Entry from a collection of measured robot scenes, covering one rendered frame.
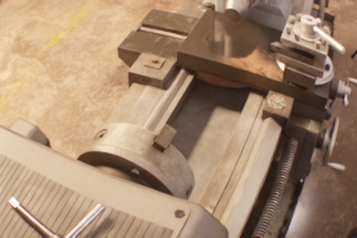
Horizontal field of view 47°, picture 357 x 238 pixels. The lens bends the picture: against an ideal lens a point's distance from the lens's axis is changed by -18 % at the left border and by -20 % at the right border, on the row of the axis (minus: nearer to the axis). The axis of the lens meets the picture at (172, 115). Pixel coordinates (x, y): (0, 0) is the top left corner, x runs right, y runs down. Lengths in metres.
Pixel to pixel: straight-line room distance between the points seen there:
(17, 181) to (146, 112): 0.87
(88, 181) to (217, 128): 0.98
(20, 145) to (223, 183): 0.72
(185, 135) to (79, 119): 1.21
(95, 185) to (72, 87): 2.25
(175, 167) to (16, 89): 2.22
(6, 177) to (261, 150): 0.90
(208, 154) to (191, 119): 0.16
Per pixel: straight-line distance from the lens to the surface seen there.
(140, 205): 0.72
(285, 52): 1.45
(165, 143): 0.96
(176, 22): 1.89
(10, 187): 0.77
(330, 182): 2.55
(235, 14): 1.56
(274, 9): 1.90
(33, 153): 0.81
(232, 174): 1.41
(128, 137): 0.97
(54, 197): 0.74
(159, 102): 1.58
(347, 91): 1.72
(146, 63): 1.67
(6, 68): 3.33
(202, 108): 1.74
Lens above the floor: 1.92
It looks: 45 degrees down
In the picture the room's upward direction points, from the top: straight up
